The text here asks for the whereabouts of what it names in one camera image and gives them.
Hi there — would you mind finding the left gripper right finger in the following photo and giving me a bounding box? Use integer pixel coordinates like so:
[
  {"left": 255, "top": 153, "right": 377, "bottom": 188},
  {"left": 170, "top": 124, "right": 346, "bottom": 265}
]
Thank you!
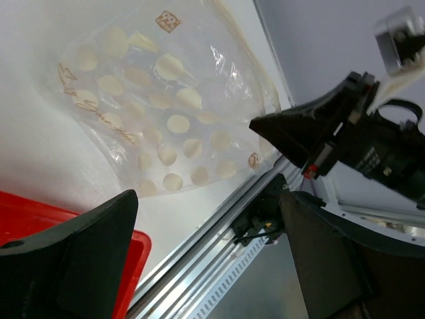
[{"left": 280, "top": 191, "right": 424, "bottom": 318}]

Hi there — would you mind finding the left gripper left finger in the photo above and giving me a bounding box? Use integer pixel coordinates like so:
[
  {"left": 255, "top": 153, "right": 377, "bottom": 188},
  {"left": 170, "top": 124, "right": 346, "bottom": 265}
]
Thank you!
[{"left": 0, "top": 189, "right": 139, "bottom": 319}]

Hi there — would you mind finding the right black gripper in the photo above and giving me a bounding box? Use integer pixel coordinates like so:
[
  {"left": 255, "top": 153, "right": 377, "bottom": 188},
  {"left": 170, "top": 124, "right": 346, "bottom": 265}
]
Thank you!
[{"left": 249, "top": 72, "right": 424, "bottom": 209}]

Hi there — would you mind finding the clear dotted zip bag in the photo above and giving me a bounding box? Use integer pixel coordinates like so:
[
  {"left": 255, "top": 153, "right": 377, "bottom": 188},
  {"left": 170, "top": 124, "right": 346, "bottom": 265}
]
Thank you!
[{"left": 57, "top": 1, "right": 280, "bottom": 197}]

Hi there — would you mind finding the red plastic tray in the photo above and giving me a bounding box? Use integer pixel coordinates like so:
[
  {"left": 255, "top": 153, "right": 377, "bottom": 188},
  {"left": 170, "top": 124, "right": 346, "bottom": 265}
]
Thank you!
[{"left": 0, "top": 190, "right": 153, "bottom": 319}]

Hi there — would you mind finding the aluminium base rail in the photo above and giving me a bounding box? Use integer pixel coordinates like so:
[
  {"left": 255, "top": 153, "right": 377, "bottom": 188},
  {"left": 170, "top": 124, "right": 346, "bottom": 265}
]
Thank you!
[{"left": 126, "top": 158, "right": 302, "bottom": 318}]

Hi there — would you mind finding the white slotted cable duct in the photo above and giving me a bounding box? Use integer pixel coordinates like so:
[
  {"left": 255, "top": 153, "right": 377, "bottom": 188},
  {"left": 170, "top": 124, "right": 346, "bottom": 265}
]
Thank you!
[{"left": 184, "top": 237, "right": 267, "bottom": 319}]

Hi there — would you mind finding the right aluminium frame post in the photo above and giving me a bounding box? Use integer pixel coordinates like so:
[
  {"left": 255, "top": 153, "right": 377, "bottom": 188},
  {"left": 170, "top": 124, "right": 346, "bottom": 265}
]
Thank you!
[{"left": 253, "top": 0, "right": 295, "bottom": 108}]

